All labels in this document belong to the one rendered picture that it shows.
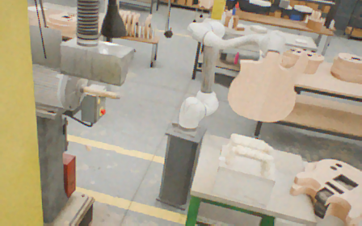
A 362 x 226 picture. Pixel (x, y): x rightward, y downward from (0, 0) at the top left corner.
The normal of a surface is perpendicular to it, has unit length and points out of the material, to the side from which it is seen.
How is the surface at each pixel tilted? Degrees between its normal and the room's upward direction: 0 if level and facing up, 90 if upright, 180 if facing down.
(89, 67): 90
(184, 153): 90
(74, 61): 90
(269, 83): 92
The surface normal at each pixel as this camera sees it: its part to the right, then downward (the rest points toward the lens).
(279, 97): -0.23, 0.45
